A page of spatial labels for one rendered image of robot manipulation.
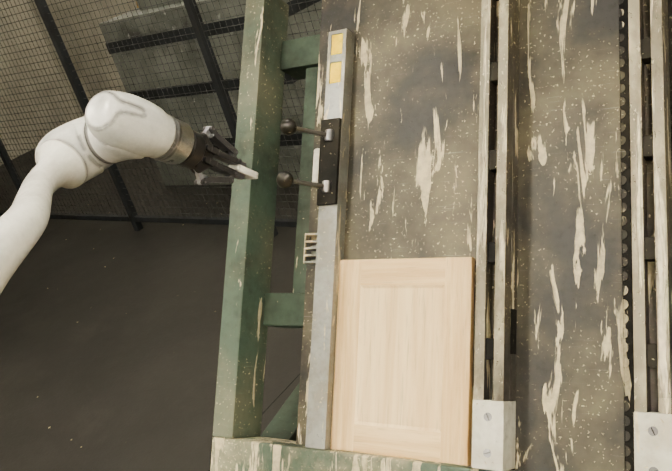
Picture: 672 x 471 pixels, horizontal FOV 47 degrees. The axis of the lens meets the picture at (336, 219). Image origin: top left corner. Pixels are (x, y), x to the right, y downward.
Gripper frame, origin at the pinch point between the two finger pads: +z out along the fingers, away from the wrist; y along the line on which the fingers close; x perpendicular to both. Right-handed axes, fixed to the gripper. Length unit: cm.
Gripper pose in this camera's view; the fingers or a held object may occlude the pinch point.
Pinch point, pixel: (243, 171)
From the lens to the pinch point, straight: 172.8
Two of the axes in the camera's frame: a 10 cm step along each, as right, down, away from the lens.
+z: 5.2, 2.2, 8.2
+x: 8.4, 0.1, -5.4
